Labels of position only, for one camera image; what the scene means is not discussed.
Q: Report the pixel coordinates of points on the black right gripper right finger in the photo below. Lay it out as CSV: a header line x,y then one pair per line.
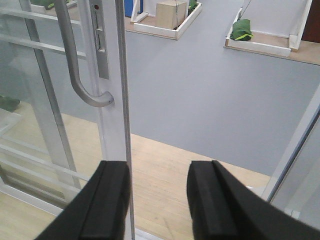
x,y
222,208

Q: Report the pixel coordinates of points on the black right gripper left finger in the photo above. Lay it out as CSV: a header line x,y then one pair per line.
x,y
99,210

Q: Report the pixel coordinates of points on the white framed sliding glass door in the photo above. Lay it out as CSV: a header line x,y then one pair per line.
x,y
52,144

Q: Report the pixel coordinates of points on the grey metal door handle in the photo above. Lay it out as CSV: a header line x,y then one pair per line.
x,y
71,54

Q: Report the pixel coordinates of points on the green sandbag behind door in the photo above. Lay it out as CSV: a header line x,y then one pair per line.
x,y
241,30

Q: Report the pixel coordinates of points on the silver door lock plate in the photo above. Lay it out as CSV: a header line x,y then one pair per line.
x,y
97,17

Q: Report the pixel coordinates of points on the green sandbag with yellow edge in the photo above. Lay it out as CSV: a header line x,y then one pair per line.
x,y
9,104

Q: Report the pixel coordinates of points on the white framed platform right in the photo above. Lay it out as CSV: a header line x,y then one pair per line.
x,y
288,29

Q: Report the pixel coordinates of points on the white framed wooden platform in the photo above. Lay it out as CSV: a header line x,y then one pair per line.
x,y
140,18

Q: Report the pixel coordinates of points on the cardboard box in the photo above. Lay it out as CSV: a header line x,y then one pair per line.
x,y
170,13

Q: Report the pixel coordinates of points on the white door jamb frame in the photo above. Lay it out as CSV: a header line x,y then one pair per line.
x,y
301,133

